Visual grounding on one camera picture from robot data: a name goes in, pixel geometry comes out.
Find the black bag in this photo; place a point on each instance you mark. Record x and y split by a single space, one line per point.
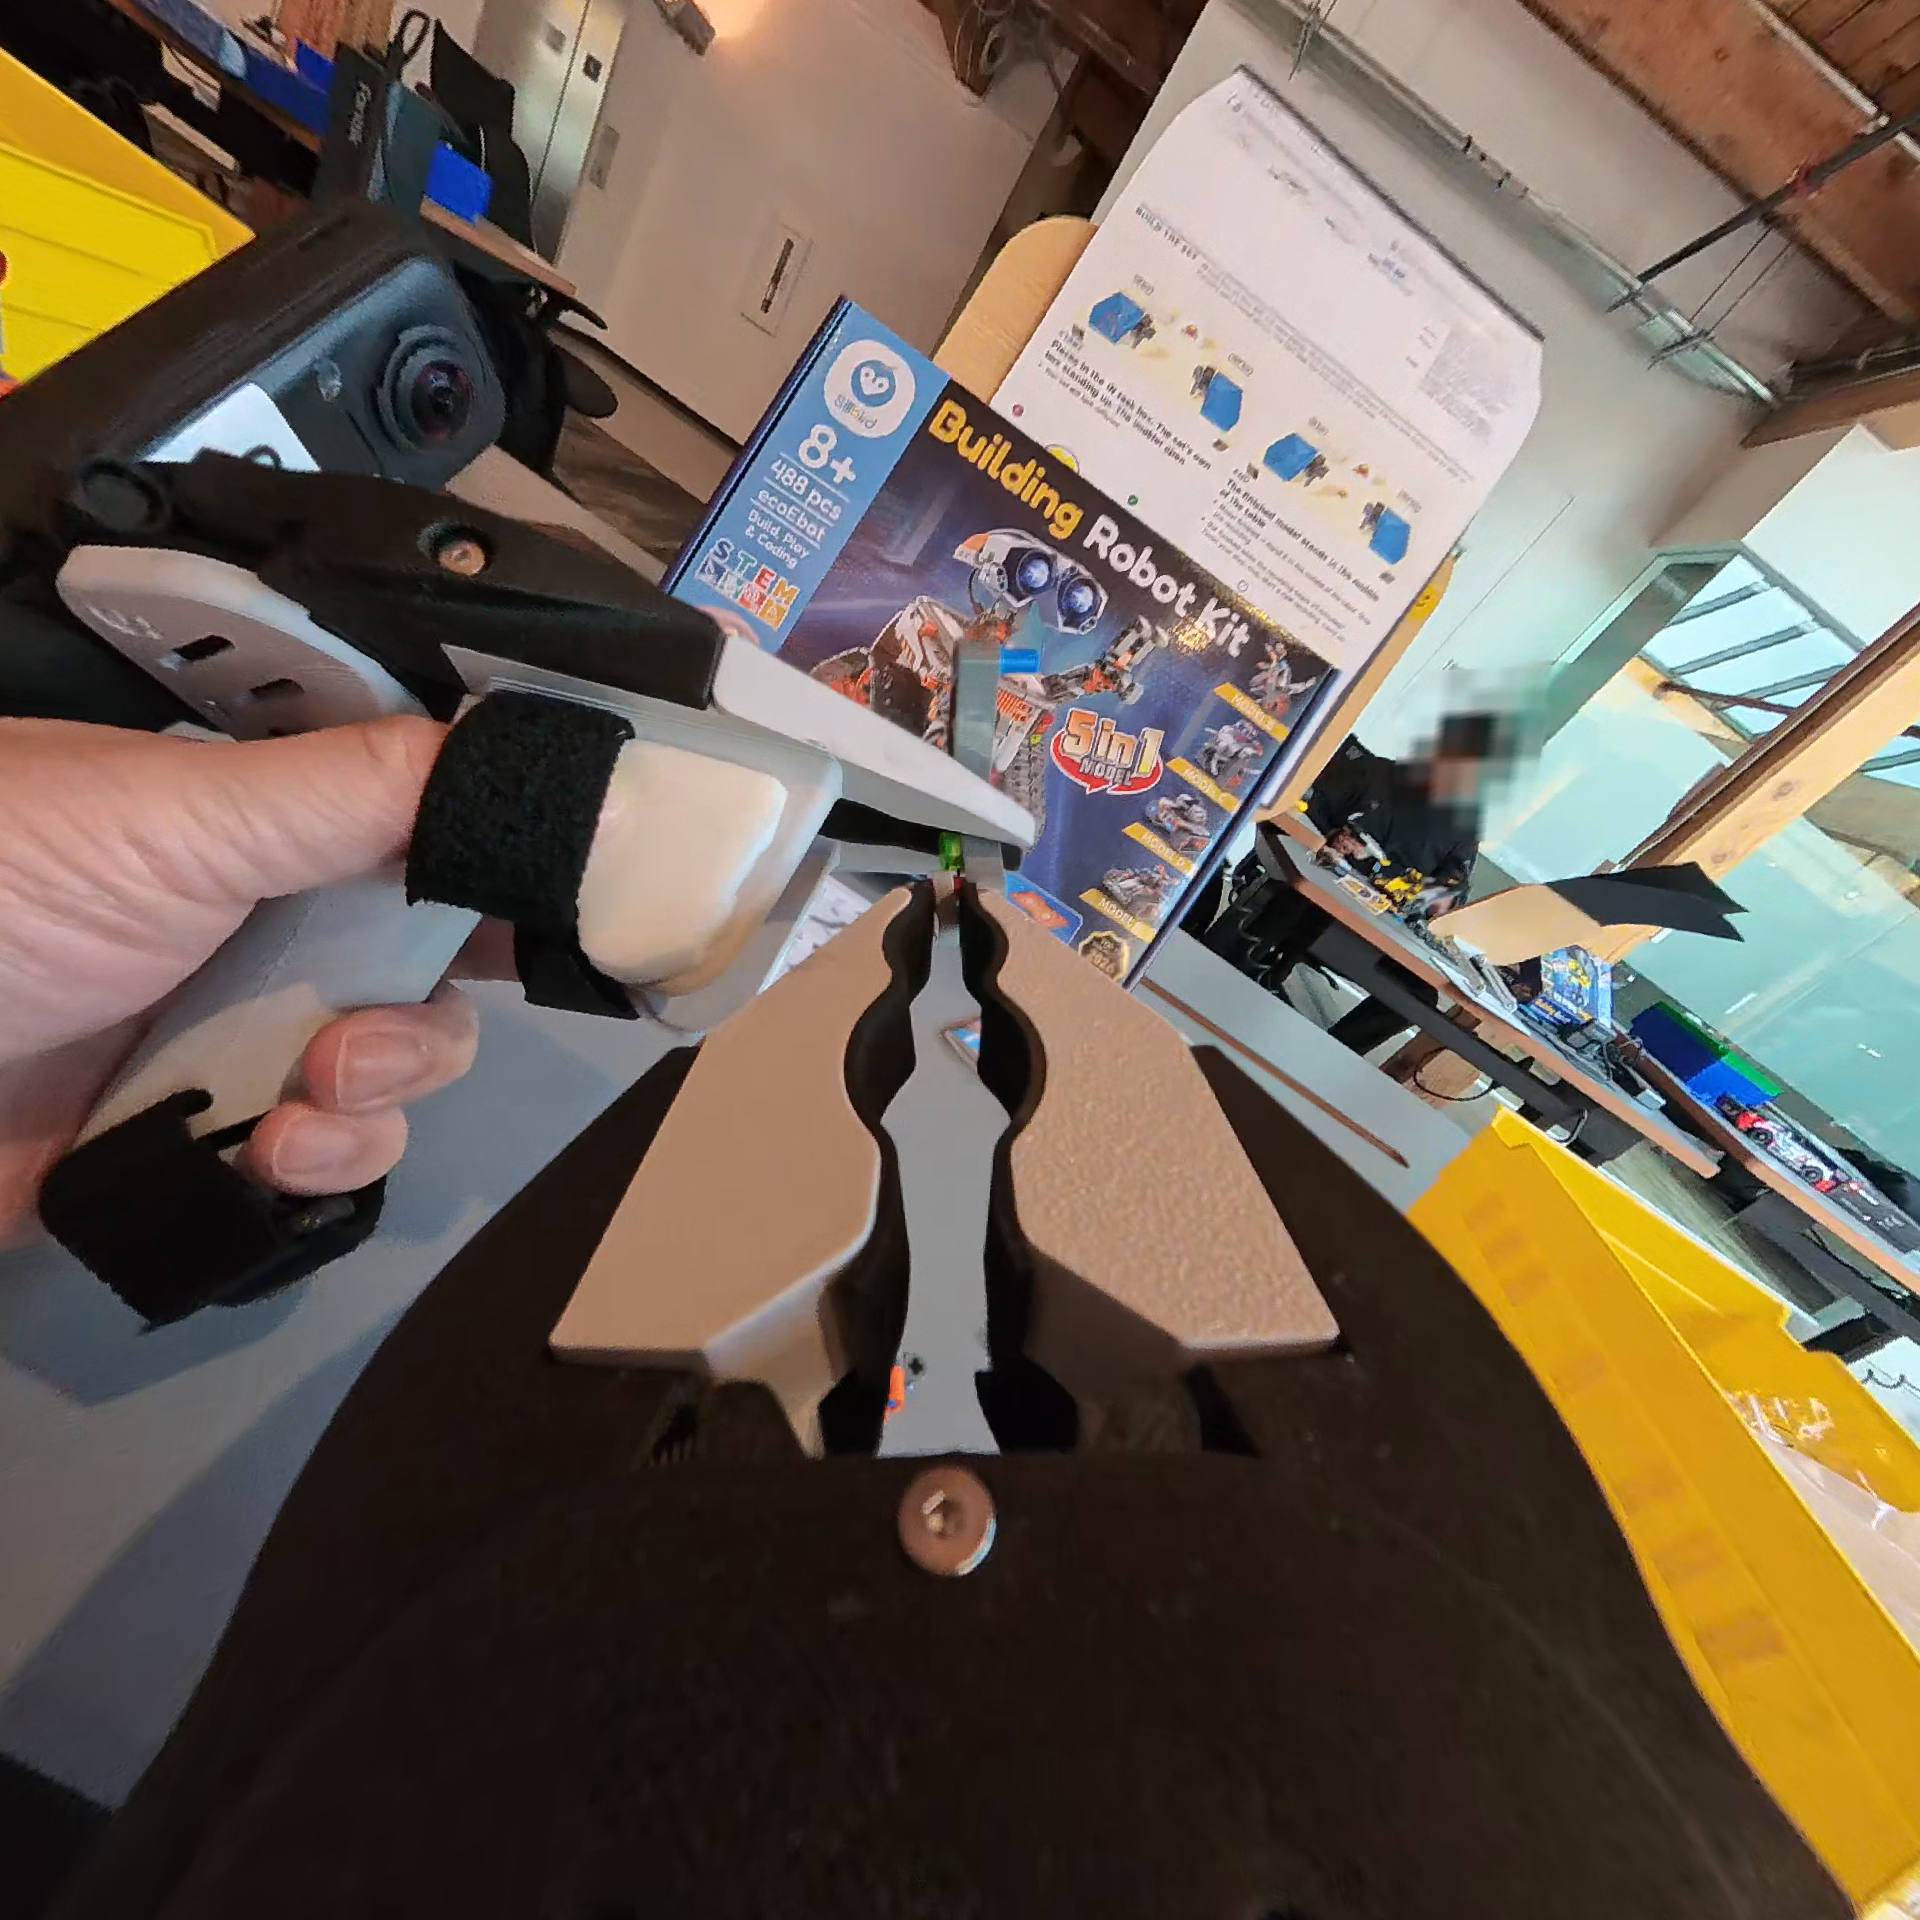
450 90

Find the clear plastic bag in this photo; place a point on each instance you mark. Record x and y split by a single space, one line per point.
1844 1484

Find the brown cardboard piece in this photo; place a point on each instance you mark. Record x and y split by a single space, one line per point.
1634 901

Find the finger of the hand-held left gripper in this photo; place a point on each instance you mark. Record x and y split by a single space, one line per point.
856 750

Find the orange toy piece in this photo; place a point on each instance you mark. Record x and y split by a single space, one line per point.
896 1392

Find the person's left hand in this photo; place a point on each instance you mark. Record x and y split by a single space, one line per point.
148 840

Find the dark grey angled toy beam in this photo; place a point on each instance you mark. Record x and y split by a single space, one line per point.
975 706

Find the blue storage bin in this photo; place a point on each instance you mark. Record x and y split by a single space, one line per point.
457 181

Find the toy race car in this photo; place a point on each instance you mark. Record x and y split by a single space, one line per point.
1785 1141

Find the person's black shirt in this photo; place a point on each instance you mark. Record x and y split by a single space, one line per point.
36 1846

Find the yellow plastic bin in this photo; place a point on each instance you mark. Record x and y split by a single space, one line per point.
89 224
1650 1424

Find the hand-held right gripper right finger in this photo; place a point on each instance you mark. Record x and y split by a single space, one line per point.
1171 1200

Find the white printed poster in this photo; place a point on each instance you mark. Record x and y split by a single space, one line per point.
1289 301

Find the background work table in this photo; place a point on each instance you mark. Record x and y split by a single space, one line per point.
1499 1037

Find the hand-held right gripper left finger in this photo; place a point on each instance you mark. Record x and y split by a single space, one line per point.
721 1200

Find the robot picture kit box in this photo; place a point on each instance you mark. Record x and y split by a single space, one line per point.
902 494

